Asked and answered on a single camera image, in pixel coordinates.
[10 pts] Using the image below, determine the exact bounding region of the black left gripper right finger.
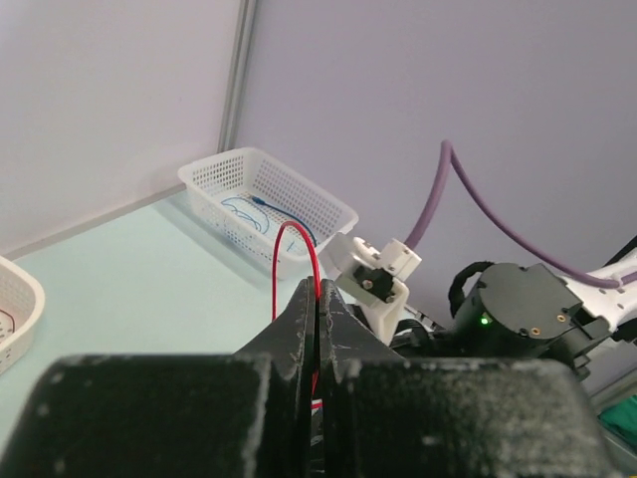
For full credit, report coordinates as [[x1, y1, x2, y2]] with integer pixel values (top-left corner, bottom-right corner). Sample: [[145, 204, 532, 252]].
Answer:
[[320, 280, 618, 477]]

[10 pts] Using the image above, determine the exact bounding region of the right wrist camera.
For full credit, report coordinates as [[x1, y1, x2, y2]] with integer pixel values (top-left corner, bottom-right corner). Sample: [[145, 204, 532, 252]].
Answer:
[[318, 233, 421, 345]]

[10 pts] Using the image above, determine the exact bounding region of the blue ethernet cable in basket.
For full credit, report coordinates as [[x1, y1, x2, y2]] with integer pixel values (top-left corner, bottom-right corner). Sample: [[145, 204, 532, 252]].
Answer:
[[251, 196, 319, 245]]

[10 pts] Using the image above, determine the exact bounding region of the white basket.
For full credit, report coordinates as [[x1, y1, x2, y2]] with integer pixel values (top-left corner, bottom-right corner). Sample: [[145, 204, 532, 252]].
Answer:
[[177, 147, 358, 270], [1, 257, 46, 374]]

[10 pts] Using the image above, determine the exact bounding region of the thin blue wire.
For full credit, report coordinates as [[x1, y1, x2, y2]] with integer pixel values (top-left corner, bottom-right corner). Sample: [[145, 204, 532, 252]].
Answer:
[[221, 197, 273, 240]]

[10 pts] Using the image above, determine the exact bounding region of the white basket right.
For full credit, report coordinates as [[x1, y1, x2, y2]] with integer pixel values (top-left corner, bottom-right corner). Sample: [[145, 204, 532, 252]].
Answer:
[[177, 147, 358, 270]]

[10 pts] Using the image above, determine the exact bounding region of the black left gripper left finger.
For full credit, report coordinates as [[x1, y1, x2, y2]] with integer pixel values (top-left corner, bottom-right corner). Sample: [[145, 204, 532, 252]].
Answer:
[[1, 278, 318, 477]]

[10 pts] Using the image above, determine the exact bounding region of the green cloth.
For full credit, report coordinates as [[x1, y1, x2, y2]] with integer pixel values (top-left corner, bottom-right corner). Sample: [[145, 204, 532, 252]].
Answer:
[[599, 402, 636, 445]]

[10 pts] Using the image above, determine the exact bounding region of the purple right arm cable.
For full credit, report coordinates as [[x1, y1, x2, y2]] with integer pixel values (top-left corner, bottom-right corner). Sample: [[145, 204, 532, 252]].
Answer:
[[403, 138, 628, 289]]

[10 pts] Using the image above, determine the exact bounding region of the white basket top centre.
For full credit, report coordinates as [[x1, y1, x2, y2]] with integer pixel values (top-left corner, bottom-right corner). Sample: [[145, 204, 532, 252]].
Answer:
[[1, 257, 46, 374]]

